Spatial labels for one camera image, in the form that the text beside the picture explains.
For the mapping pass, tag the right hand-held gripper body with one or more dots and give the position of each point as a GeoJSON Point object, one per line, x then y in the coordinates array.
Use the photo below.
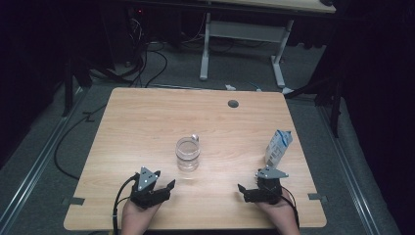
{"type": "Point", "coordinates": [269, 191]}

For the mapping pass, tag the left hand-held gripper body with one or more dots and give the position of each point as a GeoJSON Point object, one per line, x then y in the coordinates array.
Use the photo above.
{"type": "Point", "coordinates": [145, 181]}

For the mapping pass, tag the blue white pouch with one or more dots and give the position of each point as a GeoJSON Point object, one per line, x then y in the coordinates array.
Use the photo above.
{"type": "Point", "coordinates": [277, 148]}

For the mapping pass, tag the clear glass jar with lid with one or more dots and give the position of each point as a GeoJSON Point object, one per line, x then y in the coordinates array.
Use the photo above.
{"type": "Point", "coordinates": [187, 153]}

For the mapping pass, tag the person's right hand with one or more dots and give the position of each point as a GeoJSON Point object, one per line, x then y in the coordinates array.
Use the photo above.
{"type": "Point", "coordinates": [284, 218]}

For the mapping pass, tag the person's left hand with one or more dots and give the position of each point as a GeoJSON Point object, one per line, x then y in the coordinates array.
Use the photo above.
{"type": "Point", "coordinates": [135, 218]}

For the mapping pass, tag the grey tape strip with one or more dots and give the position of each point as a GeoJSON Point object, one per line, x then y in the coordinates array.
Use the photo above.
{"type": "Point", "coordinates": [317, 197]}
{"type": "Point", "coordinates": [74, 201]}

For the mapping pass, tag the small white floor object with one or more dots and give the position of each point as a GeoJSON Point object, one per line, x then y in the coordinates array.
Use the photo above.
{"type": "Point", "coordinates": [230, 87]}

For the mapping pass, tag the black metal stand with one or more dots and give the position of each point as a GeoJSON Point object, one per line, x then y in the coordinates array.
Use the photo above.
{"type": "Point", "coordinates": [334, 111]}
{"type": "Point", "coordinates": [68, 91]}

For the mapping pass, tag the white-framed desk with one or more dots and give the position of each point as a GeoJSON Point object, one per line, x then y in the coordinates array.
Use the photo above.
{"type": "Point", "coordinates": [243, 31]}

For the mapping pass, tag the dark device with red light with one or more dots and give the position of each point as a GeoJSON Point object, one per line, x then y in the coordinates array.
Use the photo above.
{"type": "Point", "coordinates": [139, 11]}

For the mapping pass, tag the metal floor rail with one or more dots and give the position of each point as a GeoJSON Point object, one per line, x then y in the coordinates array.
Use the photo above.
{"type": "Point", "coordinates": [352, 179]}
{"type": "Point", "coordinates": [39, 163]}

